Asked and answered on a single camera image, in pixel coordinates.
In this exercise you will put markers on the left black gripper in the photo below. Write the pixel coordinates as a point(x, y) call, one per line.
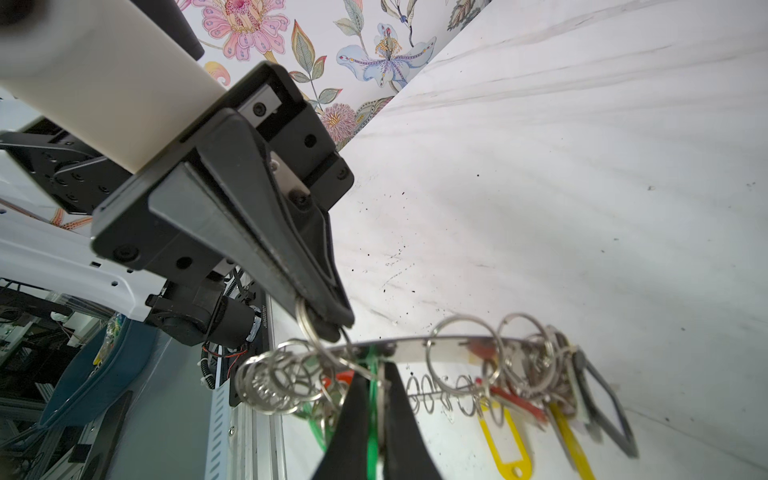
point(252, 180)

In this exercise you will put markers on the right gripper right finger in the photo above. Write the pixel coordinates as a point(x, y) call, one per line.
point(405, 454)

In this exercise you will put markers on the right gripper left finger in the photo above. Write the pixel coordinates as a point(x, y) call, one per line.
point(346, 457)

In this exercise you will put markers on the green key tag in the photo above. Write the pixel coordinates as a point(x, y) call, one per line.
point(372, 360)

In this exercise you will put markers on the round metal key organizer disc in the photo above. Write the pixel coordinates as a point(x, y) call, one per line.
point(438, 368)

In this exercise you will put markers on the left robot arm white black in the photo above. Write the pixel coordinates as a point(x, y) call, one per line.
point(36, 252)

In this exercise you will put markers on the small yellow key tag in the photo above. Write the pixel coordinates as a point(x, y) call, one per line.
point(506, 446)

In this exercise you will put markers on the red key tag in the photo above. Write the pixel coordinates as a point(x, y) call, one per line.
point(498, 394)

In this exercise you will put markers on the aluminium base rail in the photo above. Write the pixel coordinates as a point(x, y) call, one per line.
point(242, 443)

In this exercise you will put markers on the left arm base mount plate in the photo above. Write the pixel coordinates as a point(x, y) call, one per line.
point(240, 354)

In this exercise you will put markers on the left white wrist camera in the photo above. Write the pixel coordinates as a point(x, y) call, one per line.
point(105, 72)

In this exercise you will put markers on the black frame key tag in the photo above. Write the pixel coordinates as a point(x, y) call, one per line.
point(603, 406)

